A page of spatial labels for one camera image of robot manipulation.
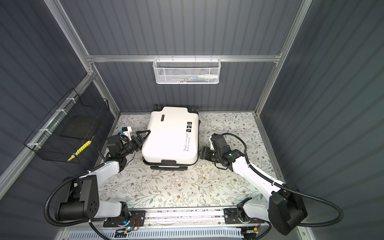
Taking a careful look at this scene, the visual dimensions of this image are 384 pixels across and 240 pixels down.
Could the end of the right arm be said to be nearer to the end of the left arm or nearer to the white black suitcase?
the white black suitcase

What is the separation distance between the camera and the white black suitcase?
0.79m

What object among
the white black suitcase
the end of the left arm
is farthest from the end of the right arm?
the end of the left arm

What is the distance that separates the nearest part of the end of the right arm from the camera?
0.60 meters

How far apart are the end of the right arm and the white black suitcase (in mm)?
64
